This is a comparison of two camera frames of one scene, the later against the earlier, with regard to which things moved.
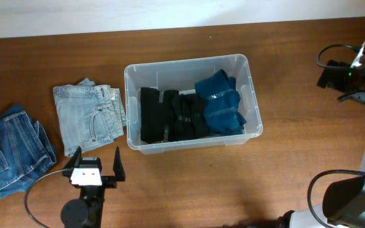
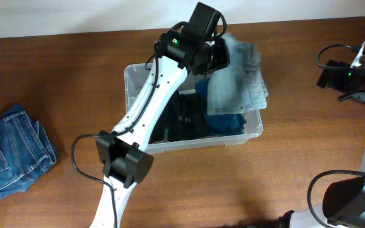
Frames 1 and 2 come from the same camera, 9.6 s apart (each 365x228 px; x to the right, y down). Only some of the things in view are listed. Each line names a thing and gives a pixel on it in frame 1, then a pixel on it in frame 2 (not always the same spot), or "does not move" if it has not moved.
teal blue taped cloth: x=222 y=101 does not move
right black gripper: x=335 y=78 does not move
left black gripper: x=107 y=181 → x=220 y=54
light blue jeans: x=90 y=114 → x=239 y=85
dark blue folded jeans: x=12 y=150 does not move
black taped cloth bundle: x=189 y=118 does not move
